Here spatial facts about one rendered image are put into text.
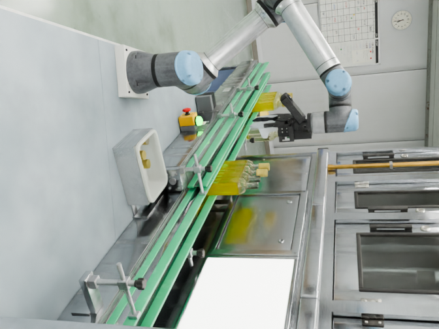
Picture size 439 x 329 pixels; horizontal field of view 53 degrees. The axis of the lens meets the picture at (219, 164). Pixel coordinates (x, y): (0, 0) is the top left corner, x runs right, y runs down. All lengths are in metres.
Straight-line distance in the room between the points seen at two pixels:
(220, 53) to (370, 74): 6.11
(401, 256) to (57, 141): 1.16
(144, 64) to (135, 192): 0.44
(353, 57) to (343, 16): 0.65
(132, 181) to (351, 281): 0.79
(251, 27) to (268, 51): 5.98
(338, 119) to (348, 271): 0.51
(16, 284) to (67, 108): 0.49
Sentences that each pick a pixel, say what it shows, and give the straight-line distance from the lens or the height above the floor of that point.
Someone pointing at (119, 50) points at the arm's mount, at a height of 0.77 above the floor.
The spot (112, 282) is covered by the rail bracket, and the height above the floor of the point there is 0.93.
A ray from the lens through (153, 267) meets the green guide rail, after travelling 1.37.
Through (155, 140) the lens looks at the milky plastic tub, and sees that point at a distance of 1.61.
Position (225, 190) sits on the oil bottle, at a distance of 1.80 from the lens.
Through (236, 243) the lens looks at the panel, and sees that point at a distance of 1.69.
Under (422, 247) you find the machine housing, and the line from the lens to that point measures 1.71.
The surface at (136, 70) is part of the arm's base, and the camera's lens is 1.56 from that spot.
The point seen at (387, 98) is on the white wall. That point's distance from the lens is 7.78.
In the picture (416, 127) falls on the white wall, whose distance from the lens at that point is 8.01.
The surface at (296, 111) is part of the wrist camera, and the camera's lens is 1.53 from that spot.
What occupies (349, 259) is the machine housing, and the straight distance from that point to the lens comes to 1.63.
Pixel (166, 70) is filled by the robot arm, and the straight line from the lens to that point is 1.53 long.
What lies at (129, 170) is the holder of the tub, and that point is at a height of 0.79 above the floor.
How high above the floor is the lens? 1.51
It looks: 17 degrees down
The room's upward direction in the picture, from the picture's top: 88 degrees clockwise
